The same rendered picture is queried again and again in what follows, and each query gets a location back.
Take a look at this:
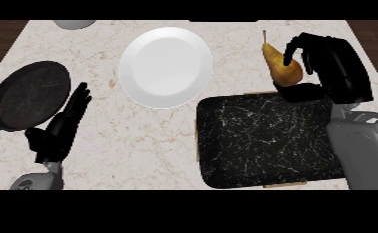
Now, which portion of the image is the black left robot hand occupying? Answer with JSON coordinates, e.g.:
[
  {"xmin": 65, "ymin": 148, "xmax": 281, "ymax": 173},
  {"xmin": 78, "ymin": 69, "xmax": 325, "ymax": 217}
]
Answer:
[{"xmin": 24, "ymin": 82, "xmax": 93, "ymax": 164}]

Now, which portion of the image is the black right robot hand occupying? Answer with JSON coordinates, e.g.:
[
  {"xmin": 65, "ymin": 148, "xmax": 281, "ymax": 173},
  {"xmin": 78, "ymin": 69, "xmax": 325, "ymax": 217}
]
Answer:
[{"xmin": 273, "ymin": 32, "xmax": 375, "ymax": 105}]

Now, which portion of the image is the yellow-brown pear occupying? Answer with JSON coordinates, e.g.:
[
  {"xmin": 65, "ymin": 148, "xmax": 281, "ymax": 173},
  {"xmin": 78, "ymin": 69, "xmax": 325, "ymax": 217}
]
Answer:
[{"xmin": 261, "ymin": 30, "xmax": 304, "ymax": 88}]

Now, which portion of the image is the black marbled tray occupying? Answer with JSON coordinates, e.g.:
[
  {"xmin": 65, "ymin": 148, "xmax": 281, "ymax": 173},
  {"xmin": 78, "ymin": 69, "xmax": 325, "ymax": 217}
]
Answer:
[{"xmin": 195, "ymin": 91, "xmax": 347, "ymax": 190}]

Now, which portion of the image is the white oval plate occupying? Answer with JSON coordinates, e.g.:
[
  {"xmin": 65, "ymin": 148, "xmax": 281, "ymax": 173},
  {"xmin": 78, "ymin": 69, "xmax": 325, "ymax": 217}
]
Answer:
[{"xmin": 117, "ymin": 26, "xmax": 214, "ymax": 110}]

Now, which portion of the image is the dark round pan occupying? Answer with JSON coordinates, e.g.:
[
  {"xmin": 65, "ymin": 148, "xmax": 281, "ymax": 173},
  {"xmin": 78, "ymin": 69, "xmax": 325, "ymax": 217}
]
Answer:
[{"xmin": 0, "ymin": 60, "xmax": 72, "ymax": 132}]

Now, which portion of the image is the grey rounded object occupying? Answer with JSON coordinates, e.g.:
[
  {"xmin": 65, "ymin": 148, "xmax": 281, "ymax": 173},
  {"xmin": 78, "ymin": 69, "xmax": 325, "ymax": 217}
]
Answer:
[{"xmin": 52, "ymin": 20, "xmax": 98, "ymax": 31}]

